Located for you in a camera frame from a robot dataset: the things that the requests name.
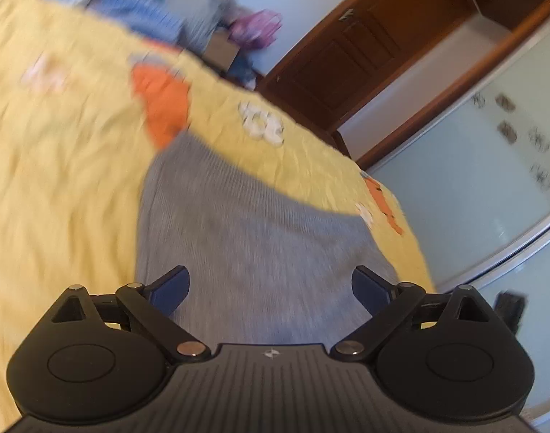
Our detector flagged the glass sliding wardrobe doors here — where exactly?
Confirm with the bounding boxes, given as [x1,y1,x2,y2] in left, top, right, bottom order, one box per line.
[370,17,550,432]

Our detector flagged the grey padded bundle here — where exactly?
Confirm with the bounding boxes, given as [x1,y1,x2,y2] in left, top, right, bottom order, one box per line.
[163,0,236,54]

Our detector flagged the yellow patterned bed cover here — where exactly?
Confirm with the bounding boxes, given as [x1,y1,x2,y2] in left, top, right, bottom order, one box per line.
[0,0,433,431]

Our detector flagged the grey and navy knit sweater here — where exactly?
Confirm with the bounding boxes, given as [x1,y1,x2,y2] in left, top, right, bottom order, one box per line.
[136,132,397,347]

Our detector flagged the brown wooden door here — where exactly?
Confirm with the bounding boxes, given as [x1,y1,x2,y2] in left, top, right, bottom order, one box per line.
[258,0,465,132]

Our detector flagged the cardboard box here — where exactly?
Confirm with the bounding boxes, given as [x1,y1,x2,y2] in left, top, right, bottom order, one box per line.
[202,30,241,71]

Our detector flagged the pink plastic bag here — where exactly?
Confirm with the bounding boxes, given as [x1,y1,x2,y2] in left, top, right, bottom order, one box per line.
[229,10,283,51]

